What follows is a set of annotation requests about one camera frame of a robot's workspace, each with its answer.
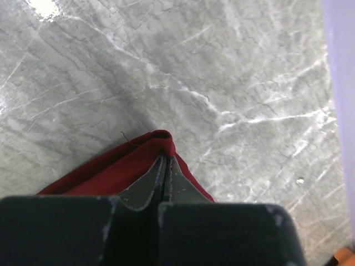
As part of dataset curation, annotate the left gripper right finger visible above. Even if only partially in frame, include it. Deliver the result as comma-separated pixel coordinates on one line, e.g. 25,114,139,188
158,158,306,265

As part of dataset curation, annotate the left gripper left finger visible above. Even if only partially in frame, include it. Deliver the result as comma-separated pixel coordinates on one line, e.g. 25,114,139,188
1,156,166,265

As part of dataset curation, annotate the dark maroon t shirt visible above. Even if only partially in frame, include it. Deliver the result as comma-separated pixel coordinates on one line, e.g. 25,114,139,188
38,130,214,202

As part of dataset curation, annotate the orange plastic basket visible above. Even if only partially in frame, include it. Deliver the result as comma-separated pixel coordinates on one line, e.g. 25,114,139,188
329,248,355,266

